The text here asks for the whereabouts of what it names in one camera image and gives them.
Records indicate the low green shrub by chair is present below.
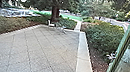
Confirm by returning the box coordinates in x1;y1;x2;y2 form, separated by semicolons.
27;11;79;32

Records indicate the dark tree trunk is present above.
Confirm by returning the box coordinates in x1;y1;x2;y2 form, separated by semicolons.
48;0;64;24

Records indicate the outdoor green shrub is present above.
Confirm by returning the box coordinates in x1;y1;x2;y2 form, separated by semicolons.
0;12;46;49
80;19;127;61

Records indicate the pale low stone structure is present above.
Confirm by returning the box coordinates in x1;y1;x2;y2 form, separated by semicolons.
0;6;35;22

